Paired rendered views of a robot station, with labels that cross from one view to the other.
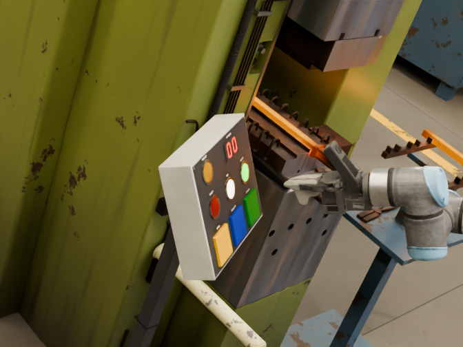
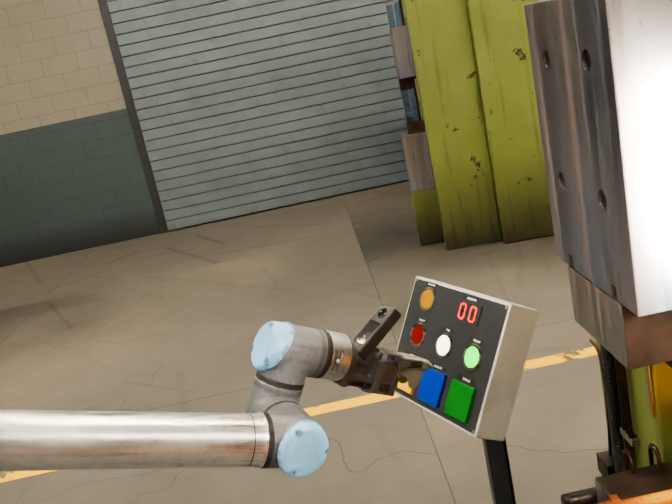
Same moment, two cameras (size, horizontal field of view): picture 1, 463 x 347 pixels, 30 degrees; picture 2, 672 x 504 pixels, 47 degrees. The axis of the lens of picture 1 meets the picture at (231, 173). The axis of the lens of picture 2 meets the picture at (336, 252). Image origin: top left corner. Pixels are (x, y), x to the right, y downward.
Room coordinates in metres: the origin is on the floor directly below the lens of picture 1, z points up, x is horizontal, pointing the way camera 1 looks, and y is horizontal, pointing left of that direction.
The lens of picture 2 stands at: (2.88, -1.09, 1.77)
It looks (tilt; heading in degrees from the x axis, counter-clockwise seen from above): 15 degrees down; 143
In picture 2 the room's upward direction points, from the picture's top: 12 degrees counter-clockwise
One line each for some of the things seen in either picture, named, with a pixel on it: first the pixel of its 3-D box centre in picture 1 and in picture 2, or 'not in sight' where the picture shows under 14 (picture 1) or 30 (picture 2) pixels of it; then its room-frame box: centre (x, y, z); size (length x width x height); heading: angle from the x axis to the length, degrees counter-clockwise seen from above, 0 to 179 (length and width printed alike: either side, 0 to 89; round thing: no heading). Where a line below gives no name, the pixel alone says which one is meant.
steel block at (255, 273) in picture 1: (240, 188); not in sight; (2.43, -0.05, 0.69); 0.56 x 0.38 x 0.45; 54
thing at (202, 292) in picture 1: (208, 297); not in sight; (1.92, -0.06, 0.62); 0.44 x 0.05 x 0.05; 54
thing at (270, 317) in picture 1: (200, 292); not in sight; (2.43, -0.05, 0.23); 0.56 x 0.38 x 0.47; 54
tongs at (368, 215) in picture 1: (405, 197); not in sight; (2.79, -0.62, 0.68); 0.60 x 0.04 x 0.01; 148
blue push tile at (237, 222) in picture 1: (236, 225); (433, 387); (1.73, -0.05, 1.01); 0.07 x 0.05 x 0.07; 169
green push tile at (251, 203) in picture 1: (250, 207); (461, 401); (1.83, -0.07, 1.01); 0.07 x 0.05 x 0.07; 169
